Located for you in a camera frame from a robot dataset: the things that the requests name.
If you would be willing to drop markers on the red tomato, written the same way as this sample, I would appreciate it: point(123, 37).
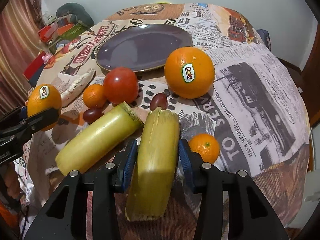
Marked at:
point(121, 85)

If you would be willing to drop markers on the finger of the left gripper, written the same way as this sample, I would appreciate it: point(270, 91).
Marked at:
point(27, 127)
point(14, 117)

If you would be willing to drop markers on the purple ceramic plate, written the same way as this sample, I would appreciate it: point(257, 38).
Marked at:
point(142, 48)

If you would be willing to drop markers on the pink toy figure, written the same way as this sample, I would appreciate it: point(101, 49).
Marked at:
point(46, 57)

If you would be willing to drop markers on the peeled sweet potato piece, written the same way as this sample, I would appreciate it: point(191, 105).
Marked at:
point(76, 87)

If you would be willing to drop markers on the sugarcane piece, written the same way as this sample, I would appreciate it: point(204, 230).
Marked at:
point(97, 139)
point(155, 168)

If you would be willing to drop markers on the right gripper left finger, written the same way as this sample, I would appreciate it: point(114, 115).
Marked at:
point(64, 215)

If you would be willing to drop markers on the small mandarin by tomato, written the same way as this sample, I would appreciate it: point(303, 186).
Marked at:
point(94, 97)

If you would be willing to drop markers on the large Dole orange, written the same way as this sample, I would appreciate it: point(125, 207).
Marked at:
point(189, 72)

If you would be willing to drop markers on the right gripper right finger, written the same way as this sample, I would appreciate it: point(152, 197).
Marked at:
point(251, 216)

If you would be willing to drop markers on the striped red curtain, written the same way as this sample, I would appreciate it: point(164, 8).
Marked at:
point(20, 43)

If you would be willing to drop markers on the green storage box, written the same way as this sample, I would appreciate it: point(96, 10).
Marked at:
point(67, 33)

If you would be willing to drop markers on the red grape near sugarcane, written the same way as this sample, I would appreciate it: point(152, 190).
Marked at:
point(159, 100)

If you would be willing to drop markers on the red box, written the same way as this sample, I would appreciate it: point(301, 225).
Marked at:
point(34, 70)

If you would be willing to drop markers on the dark grape near mandarin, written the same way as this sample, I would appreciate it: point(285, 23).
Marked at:
point(91, 115)

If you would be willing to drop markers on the grey plush toy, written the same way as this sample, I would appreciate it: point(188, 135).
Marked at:
point(76, 14)

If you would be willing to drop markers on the newspaper print tablecloth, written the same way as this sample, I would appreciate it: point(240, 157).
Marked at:
point(255, 112)

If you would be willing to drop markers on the small mandarin at edge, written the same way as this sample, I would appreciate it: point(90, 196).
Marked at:
point(205, 145)

